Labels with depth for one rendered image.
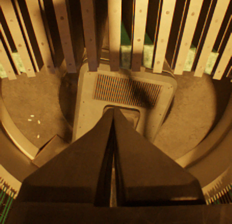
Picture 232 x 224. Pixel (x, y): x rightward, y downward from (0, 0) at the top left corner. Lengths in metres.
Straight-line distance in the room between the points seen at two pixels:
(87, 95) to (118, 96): 0.17
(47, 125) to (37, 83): 0.38
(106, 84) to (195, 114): 0.83
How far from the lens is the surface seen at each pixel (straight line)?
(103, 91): 1.13
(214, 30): 0.23
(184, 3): 0.22
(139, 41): 0.21
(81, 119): 1.26
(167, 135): 1.78
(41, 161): 1.87
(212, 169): 1.80
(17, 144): 1.81
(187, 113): 1.67
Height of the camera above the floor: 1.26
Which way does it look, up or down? 54 degrees down
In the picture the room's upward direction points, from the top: 180 degrees clockwise
